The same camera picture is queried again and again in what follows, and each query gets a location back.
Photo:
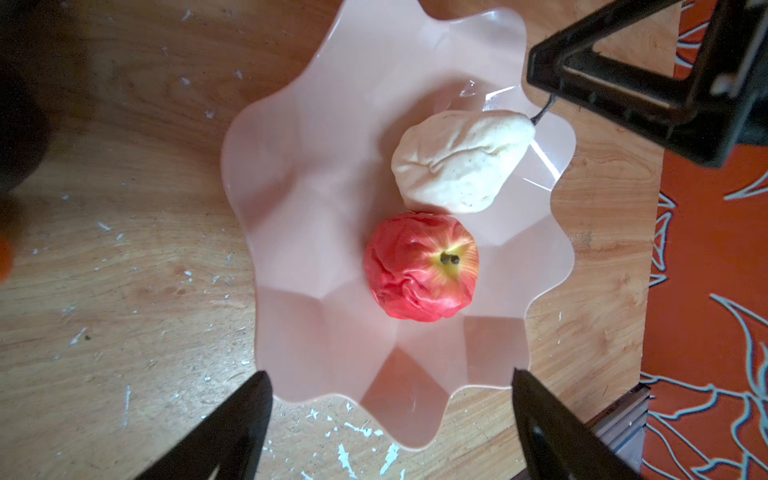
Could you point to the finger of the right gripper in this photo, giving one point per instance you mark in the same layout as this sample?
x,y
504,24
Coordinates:
x,y
722,102

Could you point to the beige garlic-like fruit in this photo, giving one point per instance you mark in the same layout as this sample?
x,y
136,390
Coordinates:
x,y
456,162

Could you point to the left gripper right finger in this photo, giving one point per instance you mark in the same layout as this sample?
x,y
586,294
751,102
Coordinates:
x,y
555,444

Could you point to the red wrinkled strawberry fruit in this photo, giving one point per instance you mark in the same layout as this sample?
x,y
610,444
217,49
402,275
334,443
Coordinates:
x,y
421,266

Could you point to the pink scalloped fruit bowl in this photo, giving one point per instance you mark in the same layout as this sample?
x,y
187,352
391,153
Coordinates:
x,y
307,171

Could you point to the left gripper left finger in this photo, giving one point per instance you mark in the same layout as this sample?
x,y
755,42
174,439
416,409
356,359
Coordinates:
x,y
228,443

